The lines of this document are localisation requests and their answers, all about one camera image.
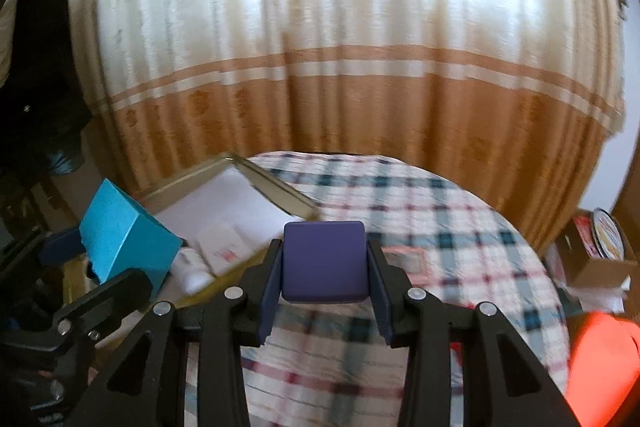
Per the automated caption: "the red packet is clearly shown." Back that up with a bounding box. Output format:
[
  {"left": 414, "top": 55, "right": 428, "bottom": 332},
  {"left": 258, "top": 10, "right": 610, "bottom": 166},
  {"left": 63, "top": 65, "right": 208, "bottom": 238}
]
[{"left": 572, "top": 214, "right": 593, "bottom": 253}]

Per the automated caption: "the gold tin box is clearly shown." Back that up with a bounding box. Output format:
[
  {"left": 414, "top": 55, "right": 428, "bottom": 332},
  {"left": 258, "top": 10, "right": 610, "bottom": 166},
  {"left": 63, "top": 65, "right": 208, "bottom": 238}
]
[{"left": 135, "top": 153, "right": 321, "bottom": 298}]

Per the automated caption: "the blue building block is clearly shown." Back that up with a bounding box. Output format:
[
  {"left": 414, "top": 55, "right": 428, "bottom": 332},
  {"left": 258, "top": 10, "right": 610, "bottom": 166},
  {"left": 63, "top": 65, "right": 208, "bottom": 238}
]
[{"left": 79, "top": 178, "right": 183, "bottom": 300}]

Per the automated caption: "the brown cardboard box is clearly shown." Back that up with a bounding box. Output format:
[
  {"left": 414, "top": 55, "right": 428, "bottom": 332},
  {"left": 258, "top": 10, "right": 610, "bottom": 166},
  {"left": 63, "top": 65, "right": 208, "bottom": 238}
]
[{"left": 545, "top": 209, "right": 638, "bottom": 303}]

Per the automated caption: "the purple building block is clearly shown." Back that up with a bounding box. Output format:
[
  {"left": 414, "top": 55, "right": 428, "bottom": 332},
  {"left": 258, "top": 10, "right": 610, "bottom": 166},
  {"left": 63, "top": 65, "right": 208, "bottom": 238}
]
[{"left": 280, "top": 220, "right": 371, "bottom": 305}]

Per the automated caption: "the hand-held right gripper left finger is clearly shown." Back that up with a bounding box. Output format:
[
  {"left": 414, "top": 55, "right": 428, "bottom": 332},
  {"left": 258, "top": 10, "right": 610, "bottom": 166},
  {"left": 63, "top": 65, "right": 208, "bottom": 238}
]
[{"left": 75, "top": 237, "right": 283, "bottom": 427}]

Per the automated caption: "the beige orange floral curtain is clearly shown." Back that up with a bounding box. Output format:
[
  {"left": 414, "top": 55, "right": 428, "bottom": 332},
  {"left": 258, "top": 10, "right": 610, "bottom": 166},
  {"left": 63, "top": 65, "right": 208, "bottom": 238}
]
[{"left": 67, "top": 0, "right": 626, "bottom": 253}]

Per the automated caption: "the white cylindrical object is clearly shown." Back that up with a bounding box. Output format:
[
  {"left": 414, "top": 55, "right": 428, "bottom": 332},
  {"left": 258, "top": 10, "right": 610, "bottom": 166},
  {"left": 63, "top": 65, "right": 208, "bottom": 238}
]
[{"left": 172, "top": 249, "right": 216, "bottom": 295}]

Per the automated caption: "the round printed tin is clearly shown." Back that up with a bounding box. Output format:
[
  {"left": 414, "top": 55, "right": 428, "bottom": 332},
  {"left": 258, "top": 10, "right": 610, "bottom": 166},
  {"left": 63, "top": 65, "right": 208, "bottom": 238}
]
[{"left": 587, "top": 208, "right": 628, "bottom": 260}]

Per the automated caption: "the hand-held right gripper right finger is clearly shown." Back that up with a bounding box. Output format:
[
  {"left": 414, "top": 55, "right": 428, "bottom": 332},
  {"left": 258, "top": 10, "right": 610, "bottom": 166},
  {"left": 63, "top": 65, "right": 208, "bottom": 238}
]
[{"left": 366, "top": 238, "right": 576, "bottom": 427}]

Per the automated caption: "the plaid tablecloth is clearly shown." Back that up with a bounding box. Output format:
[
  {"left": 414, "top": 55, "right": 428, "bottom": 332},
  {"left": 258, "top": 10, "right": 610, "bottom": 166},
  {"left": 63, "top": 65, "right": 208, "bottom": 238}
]
[{"left": 185, "top": 151, "right": 568, "bottom": 427}]

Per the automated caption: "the dark hanging clothing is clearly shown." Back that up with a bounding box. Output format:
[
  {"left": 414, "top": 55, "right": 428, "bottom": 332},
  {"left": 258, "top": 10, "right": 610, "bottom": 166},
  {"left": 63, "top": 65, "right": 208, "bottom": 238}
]
[{"left": 0, "top": 0, "right": 93, "bottom": 178}]

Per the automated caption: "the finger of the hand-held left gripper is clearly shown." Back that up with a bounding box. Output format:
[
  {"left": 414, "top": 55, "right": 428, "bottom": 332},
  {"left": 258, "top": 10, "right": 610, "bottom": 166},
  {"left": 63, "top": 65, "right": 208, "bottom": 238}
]
[
  {"left": 40, "top": 227, "right": 90, "bottom": 267},
  {"left": 52, "top": 269, "right": 153, "bottom": 343}
]

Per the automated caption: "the white paper sheet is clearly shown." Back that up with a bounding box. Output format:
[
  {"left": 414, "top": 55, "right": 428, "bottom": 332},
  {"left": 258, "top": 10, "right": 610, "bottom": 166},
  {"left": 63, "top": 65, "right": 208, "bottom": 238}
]
[{"left": 150, "top": 169, "right": 286, "bottom": 258}]

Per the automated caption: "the white cardboard box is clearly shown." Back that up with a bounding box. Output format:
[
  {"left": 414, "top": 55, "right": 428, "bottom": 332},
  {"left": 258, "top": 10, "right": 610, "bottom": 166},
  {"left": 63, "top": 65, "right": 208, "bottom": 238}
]
[{"left": 195, "top": 219, "right": 261, "bottom": 278}]

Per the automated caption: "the orange cloth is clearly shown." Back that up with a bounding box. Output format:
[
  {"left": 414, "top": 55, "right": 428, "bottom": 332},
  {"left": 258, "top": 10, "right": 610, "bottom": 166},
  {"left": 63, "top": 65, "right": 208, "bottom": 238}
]
[{"left": 565, "top": 311, "right": 640, "bottom": 427}]

